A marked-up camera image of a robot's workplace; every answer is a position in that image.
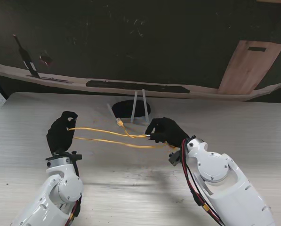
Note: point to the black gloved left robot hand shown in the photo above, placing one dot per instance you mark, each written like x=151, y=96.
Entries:
x=59, y=136

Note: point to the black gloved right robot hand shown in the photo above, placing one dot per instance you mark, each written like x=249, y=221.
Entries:
x=171, y=131

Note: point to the white router with antennas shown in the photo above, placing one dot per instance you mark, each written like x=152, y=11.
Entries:
x=126, y=109

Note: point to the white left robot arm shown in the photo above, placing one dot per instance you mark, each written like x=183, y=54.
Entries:
x=48, y=200

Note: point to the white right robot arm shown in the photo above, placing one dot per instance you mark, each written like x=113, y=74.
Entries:
x=229, y=188

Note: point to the wooden cutting board print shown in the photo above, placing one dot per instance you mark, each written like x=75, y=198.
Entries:
x=246, y=68

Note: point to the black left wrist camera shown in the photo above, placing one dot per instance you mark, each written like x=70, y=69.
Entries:
x=69, y=156

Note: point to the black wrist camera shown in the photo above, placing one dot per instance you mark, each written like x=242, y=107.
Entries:
x=174, y=159
x=69, y=156

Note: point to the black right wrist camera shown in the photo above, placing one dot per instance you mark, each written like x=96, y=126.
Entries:
x=174, y=159

